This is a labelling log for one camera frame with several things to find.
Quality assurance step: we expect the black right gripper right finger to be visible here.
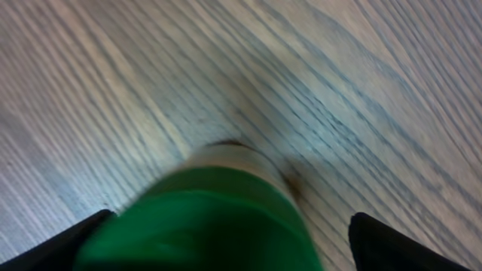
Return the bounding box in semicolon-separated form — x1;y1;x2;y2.
349;212;469;271

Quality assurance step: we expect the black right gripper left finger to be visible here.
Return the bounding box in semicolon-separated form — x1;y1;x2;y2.
1;209;116;271

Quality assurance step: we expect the green lid jar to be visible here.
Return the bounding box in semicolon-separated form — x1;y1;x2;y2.
74;143;322;271

